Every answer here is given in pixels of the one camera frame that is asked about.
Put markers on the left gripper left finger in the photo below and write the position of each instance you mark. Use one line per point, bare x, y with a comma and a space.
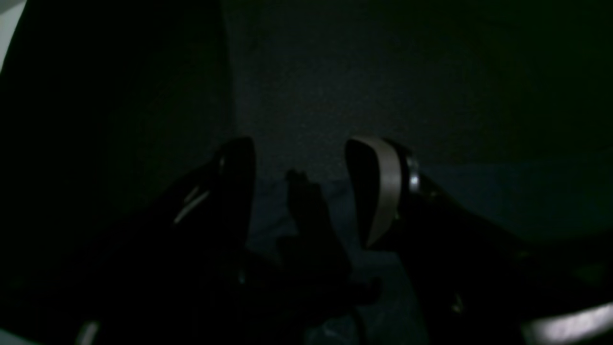
233, 192

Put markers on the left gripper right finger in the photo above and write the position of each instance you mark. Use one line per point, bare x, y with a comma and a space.
384, 176

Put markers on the dark grey t-shirt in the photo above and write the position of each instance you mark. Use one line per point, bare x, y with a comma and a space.
538, 200

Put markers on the black table cloth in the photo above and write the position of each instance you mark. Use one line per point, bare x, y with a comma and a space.
104, 103

